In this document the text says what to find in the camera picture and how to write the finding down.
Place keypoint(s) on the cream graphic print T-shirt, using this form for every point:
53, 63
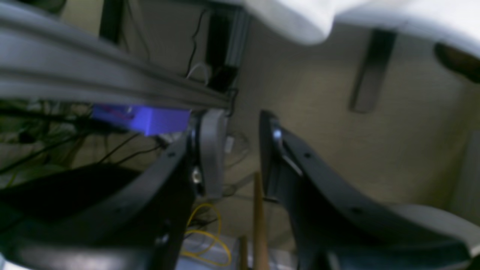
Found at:
309, 22

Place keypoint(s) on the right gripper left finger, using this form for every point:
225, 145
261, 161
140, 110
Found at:
107, 217

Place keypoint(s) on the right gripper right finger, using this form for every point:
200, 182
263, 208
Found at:
337, 227

